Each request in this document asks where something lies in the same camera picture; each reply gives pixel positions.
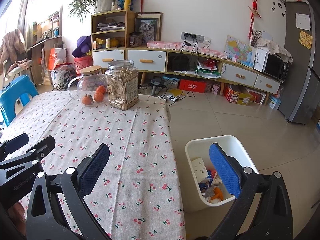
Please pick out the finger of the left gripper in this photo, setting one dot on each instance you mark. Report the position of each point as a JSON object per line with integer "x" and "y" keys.
{"x": 10, "y": 146}
{"x": 37, "y": 152}

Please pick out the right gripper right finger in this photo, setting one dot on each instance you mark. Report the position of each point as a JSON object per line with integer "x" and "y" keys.
{"x": 273, "y": 216}

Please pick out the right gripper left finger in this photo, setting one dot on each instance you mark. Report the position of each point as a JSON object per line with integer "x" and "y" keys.
{"x": 45, "y": 217}

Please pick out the small blue biscuit box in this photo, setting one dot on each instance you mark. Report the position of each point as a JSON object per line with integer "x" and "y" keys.
{"x": 212, "y": 174}

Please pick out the paper cup with green print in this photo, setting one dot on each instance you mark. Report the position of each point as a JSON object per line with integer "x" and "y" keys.
{"x": 199, "y": 169}

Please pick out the white paper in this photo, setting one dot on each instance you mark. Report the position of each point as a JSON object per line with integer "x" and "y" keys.
{"x": 208, "y": 194}

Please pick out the white trash bin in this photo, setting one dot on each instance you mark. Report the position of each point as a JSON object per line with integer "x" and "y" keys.
{"x": 200, "y": 148}

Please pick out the person's left hand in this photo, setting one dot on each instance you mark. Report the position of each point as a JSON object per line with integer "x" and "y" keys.
{"x": 16, "y": 214}

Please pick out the blue plastic stool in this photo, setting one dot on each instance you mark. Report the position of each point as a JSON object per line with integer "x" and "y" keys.
{"x": 20, "y": 88}

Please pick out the tangerine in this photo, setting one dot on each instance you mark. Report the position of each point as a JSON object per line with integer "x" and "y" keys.
{"x": 101, "y": 89}
{"x": 98, "y": 97}
{"x": 87, "y": 99}

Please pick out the glass teapot with wooden lid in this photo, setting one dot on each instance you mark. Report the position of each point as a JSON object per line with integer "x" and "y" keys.
{"x": 91, "y": 77}

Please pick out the cherry print tablecloth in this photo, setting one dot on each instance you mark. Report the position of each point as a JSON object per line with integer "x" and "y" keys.
{"x": 137, "y": 196}

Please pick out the plastic jar of seeds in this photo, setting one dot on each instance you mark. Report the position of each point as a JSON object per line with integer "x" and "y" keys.
{"x": 122, "y": 84}

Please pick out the purple hat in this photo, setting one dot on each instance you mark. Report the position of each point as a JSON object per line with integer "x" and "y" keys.
{"x": 83, "y": 46}

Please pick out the grey refrigerator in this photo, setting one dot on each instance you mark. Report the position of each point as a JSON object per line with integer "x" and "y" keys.
{"x": 300, "y": 96}

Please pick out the wooden shelf unit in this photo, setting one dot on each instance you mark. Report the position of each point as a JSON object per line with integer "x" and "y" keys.
{"x": 112, "y": 29}

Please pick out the wooden TV cabinet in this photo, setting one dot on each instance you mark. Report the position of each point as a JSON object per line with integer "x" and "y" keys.
{"x": 186, "y": 64}

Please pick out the red box under cabinet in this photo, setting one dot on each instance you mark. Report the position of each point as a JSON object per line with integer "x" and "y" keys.
{"x": 193, "y": 86}

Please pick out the black microwave oven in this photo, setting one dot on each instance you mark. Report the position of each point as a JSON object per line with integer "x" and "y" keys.
{"x": 276, "y": 67}

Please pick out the framed cat picture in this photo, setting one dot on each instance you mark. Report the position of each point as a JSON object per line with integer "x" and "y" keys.
{"x": 148, "y": 27}

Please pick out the colourful map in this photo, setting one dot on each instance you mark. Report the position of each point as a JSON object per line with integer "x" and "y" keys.
{"x": 240, "y": 52}

